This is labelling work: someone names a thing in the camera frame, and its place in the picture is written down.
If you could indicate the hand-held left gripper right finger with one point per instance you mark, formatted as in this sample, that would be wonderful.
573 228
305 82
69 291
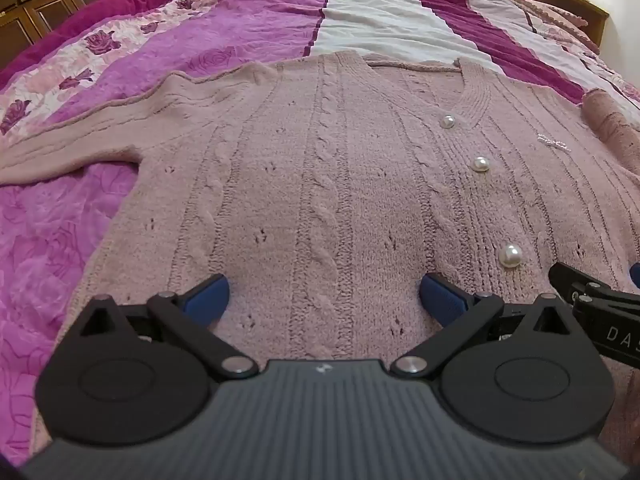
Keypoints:
440 297

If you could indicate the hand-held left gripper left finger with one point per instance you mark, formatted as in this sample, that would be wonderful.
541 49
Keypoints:
210 297

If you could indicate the pink knitted cardigan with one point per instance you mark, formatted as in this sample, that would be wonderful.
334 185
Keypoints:
325 185

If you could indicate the long wooden cabinet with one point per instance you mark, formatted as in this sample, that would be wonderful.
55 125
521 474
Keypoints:
565 0

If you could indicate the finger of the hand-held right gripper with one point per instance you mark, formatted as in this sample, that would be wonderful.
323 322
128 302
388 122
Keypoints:
635 274
570 280

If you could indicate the carved wooden headboard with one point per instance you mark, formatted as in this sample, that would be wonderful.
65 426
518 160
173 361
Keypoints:
45 10

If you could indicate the purple floral striped bedspread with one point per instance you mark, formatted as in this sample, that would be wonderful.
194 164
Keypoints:
225 20

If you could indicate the pink crochet blanket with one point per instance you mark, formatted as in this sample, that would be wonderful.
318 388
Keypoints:
550 15

